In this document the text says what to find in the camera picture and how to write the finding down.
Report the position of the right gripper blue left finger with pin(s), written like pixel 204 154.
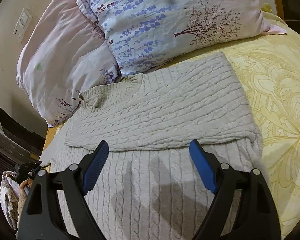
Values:
pixel 42 218

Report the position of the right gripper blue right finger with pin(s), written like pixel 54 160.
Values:
pixel 256 217

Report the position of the grey cable knit sweater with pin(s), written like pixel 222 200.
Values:
pixel 149 187

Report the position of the person's left hand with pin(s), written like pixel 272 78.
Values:
pixel 25 186

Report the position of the floral patterned sleeve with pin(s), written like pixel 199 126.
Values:
pixel 12 199

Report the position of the dark wooden bedside furniture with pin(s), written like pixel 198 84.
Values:
pixel 18 145

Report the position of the yellow patterned bedspread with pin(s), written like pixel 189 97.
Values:
pixel 268 68

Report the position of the floral blue pink pillow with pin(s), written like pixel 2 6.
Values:
pixel 79 44

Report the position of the white wall switch plate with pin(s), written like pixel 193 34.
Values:
pixel 22 25

